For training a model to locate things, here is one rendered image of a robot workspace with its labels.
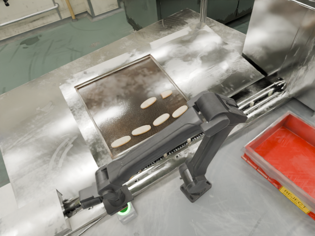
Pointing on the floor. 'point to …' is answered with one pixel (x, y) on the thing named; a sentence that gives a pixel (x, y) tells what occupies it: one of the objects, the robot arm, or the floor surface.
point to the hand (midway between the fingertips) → (122, 206)
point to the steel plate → (64, 165)
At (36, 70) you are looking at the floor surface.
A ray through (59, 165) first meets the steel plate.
